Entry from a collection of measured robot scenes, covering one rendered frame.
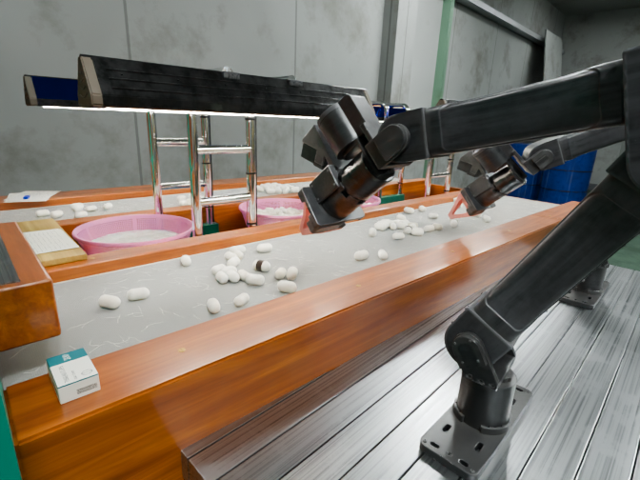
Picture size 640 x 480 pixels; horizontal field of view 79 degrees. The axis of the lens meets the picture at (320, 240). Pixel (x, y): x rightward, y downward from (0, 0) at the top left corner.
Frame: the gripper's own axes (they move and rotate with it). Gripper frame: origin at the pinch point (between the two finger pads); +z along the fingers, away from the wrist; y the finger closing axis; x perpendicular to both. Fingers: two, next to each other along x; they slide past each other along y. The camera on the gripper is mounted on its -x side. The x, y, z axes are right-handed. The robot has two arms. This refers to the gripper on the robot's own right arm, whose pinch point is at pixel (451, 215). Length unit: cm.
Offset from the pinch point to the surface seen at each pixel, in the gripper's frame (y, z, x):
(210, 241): 55, 24, -15
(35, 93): 77, 37, -67
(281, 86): 43, -6, -33
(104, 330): 82, 9, 1
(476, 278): 11.1, -3.8, 17.1
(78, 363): 88, -5, 7
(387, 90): -210, 112, -165
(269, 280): 54, 9, 1
